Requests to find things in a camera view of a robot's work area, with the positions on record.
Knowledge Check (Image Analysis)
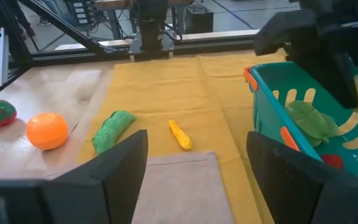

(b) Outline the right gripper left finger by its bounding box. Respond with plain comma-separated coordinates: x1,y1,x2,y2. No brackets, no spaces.
0,129,149,224

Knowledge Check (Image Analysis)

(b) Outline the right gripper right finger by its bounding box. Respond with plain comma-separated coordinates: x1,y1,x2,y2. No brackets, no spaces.
246,131,358,224

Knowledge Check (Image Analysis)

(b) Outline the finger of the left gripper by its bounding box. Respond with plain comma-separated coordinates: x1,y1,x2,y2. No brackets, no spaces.
290,46,358,109

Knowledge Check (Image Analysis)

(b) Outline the red toy strawberry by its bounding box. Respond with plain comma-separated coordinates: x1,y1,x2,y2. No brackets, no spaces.
321,154,344,170

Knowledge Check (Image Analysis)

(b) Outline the green toy lettuce leaf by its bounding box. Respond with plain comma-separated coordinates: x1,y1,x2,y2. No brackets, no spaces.
286,100,338,147

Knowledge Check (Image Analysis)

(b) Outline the green toy pea pod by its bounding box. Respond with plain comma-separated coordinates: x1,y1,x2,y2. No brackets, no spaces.
91,110,136,156

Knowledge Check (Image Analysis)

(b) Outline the smooth orange toy fruit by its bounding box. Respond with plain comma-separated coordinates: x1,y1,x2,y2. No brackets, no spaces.
25,112,70,151

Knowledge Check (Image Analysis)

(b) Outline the beige cloth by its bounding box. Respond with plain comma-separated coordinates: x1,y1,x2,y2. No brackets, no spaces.
44,151,236,224

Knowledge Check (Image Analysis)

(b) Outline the teal basket with orange rim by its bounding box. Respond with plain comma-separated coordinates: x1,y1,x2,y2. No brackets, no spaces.
243,61,358,187

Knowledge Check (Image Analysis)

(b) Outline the yellow cloth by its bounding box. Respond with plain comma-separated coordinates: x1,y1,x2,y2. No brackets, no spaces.
78,51,287,224

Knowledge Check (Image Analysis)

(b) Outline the black aluminium table frame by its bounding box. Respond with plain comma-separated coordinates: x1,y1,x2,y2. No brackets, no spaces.
0,0,260,106

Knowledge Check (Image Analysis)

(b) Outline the silver aluminium bracket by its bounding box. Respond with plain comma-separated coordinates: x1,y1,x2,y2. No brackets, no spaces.
0,27,9,88

